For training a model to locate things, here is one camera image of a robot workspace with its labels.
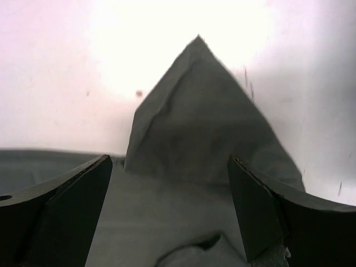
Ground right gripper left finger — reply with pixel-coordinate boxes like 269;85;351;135
1;155;112;267

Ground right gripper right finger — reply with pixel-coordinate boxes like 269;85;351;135
228;156;355;266

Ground dark grey t-shirt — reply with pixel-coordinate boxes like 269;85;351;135
1;37;304;266

